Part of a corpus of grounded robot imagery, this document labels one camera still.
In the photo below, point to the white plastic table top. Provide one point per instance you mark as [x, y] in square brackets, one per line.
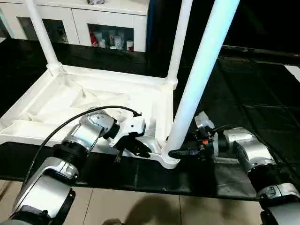
[84, 96]

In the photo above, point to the white plastic table leg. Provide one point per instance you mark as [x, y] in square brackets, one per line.
[179, 42]
[43, 35]
[201, 70]

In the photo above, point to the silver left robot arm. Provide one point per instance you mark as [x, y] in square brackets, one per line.
[65, 154]

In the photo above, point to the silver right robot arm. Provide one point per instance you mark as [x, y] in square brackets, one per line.
[258, 154]

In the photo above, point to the black mat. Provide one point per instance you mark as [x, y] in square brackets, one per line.
[253, 103]

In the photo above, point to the black flat monitor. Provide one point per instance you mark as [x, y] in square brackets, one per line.
[262, 50]

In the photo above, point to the white flat strip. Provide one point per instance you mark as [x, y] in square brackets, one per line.
[294, 71]

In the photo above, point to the black cabinet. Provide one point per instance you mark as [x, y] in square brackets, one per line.
[164, 26]

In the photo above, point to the white glass-door cabinet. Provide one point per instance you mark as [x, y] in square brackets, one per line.
[84, 23]

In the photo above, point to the grey object on cabinet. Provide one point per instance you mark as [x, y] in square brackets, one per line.
[96, 1]

